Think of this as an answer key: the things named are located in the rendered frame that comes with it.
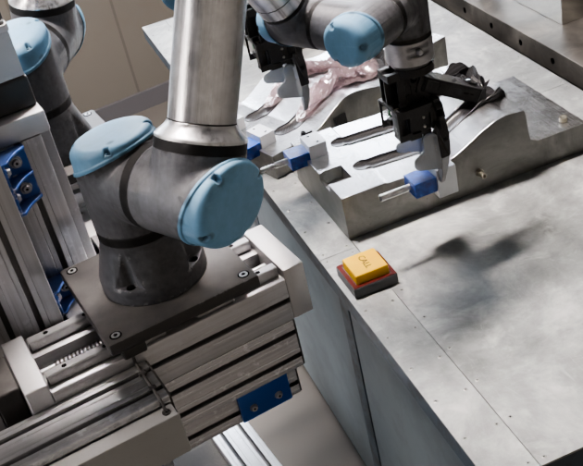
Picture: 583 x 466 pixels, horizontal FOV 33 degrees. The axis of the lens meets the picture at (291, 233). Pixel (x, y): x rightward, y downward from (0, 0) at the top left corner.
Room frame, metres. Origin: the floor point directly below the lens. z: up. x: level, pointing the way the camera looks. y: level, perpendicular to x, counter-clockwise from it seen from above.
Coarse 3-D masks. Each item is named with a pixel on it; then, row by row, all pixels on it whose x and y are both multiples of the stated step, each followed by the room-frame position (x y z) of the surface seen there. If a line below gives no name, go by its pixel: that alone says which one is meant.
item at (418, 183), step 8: (448, 168) 1.40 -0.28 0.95; (408, 176) 1.43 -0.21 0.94; (416, 176) 1.42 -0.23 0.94; (424, 176) 1.41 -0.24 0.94; (432, 176) 1.41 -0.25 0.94; (448, 176) 1.40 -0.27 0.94; (456, 176) 1.41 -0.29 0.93; (408, 184) 1.41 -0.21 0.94; (416, 184) 1.39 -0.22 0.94; (424, 184) 1.40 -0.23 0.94; (432, 184) 1.40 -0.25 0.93; (440, 184) 1.40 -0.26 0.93; (448, 184) 1.40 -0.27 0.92; (456, 184) 1.41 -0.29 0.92; (392, 192) 1.40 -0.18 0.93; (400, 192) 1.40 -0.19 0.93; (416, 192) 1.39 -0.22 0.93; (424, 192) 1.40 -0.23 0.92; (432, 192) 1.40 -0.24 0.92; (440, 192) 1.40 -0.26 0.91; (448, 192) 1.40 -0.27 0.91; (384, 200) 1.40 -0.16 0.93
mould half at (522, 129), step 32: (512, 96) 1.77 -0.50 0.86; (544, 96) 1.74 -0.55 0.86; (352, 128) 1.75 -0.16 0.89; (480, 128) 1.57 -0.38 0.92; (512, 128) 1.57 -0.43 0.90; (544, 128) 1.62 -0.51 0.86; (576, 128) 1.60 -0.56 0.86; (320, 160) 1.64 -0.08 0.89; (352, 160) 1.61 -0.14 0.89; (480, 160) 1.55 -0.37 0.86; (512, 160) 1.57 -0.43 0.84; (544, 160) 1.59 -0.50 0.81; (320, 192) 1.61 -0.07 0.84; (352, 192) 1.50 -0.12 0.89; (384, 192) 1.51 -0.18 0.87; (352, 224) 1.49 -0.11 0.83; (384, 224) 1.51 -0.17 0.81
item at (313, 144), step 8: (304, 136) 1.70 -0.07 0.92; (312, 136) 1.69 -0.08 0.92; (320, 136) 1.68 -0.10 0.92; (304, 144) 1.68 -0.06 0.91; (312, 144) 1.66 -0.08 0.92; (320, 144) 1.66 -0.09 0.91; (288, 152) 1.68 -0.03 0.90; (296, 152) 1.67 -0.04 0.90; (304, 152) 1.66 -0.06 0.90; (312, 152) 1.65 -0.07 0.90; (320, 152) 1.66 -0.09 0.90; (328, 152) 1.66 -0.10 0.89; (280, 160) 1.67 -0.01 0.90; (288, 160) 1.66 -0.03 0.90; (296, 160) 1.65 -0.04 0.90; (304, 160) 1.65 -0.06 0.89; (264, 168) 1.66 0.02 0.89; (272, 168) 1.66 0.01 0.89; (296, 168) 1.65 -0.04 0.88
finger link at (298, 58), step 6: (294, 48) 1.65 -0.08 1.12; (300, 48) 1.64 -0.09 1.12; (294, 54) 1.64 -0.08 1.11; (300, 54) 1.64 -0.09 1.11; (294, 60) 1.64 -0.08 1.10; (300, 60) 1.63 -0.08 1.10; (300, 66) 1.63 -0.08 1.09; (300, 72) 1.64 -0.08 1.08; (306, 72) 1.63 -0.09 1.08; (300, 78) 1.63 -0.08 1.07; (306, 78) 1.63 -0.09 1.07; (306, 84) 1.63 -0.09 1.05
